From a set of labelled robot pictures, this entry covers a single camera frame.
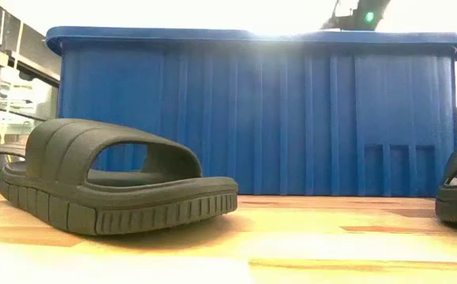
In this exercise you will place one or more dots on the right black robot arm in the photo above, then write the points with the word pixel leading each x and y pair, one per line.
pixel 370 16

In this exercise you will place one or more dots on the grey metal frame beam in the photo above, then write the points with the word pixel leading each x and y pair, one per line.
pixel 34 45

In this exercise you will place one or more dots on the blue ribbed plastic bin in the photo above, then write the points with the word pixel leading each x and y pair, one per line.
pixel 252 118

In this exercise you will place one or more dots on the dark framed glass window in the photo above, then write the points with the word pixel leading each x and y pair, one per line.
pixel 27 98

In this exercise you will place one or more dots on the dark green foam slide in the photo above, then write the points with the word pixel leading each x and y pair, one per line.
pixel 54 205

